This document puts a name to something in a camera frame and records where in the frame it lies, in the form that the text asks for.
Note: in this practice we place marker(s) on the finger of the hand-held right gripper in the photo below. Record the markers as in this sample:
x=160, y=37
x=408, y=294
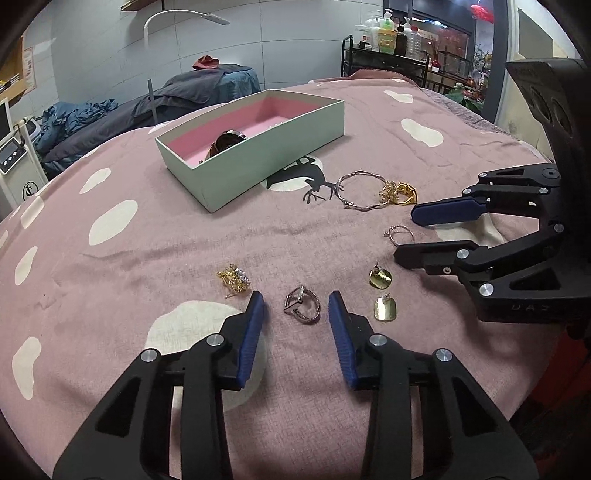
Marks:
x=443, y=211
x=431, y=258

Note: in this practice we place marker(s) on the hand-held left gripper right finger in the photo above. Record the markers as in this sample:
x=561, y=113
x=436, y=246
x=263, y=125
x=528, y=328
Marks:
x=341, y=337

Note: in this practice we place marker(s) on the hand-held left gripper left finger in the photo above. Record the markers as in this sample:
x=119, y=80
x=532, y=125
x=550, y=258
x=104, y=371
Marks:
x=251, y=337

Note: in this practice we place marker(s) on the gold square disc earring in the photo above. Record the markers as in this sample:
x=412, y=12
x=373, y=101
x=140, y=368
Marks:
x=387, y=308
x=381, y=279

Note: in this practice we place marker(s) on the gold flower brooch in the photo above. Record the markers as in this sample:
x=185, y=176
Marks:
x=233, y=277

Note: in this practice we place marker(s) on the thin silver bangle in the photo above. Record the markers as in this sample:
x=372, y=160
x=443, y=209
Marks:
x=347, y=203

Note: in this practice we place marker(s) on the pale green pink-lined jewelry box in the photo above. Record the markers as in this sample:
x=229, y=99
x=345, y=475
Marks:
x=258, y=161

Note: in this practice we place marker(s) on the green potted plants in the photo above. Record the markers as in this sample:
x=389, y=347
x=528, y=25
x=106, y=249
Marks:
x=475, y=74

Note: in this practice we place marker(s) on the red hanging decoration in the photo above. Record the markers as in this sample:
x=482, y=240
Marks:
x=482, y=11

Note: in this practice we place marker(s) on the black metal cart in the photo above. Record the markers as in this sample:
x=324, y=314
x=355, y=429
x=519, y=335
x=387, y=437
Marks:
x=369, y=57

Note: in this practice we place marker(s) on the group of toiletry bottles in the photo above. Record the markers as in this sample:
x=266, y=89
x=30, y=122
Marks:
x=388, y=37

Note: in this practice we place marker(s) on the rose gold wristwatch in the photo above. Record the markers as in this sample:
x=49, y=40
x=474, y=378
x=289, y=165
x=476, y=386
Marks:
x=226, y=138

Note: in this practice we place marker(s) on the massage bed with grey cover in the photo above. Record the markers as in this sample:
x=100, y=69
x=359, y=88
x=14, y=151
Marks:
x=194, y=90

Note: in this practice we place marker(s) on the red folded cloth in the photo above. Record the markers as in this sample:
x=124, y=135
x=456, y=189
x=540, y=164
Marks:
x=207, y=62

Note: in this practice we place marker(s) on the crumpled blue cloth pile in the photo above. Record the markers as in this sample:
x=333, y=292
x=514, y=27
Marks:
x=69, y=120

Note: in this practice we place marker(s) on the white beauty machine with screen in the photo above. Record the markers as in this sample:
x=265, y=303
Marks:
x=11, y=157

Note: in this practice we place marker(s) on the white arched floor lamp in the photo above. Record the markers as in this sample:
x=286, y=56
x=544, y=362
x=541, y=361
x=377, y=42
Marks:
x=184, y=14

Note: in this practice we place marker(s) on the wooden shelf unit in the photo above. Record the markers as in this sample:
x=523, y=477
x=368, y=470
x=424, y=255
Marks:
x=16, y=83

